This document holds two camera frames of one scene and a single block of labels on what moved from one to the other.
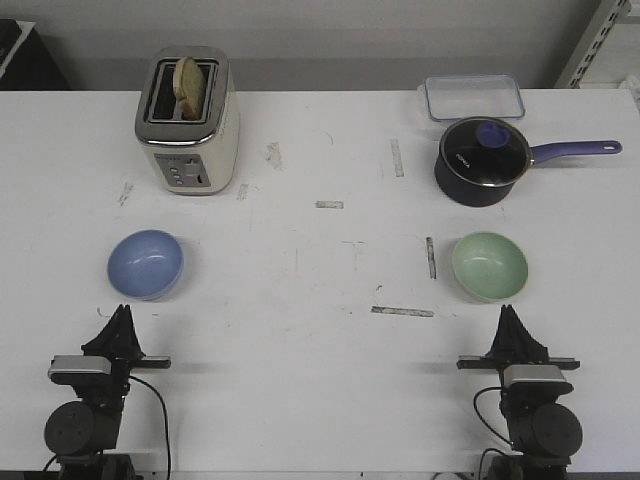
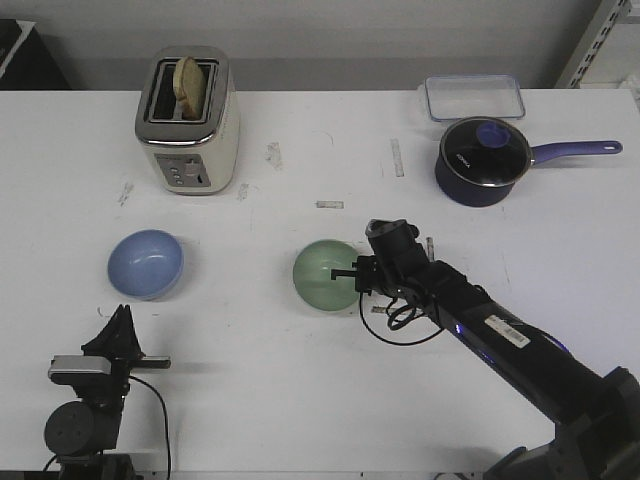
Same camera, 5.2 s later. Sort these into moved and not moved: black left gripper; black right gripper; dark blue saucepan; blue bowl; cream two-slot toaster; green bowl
Moved: green bowl; black right gripper
Not moved: cream two-slot toaster; dark blue saucepan; blue bowl; black left gripper
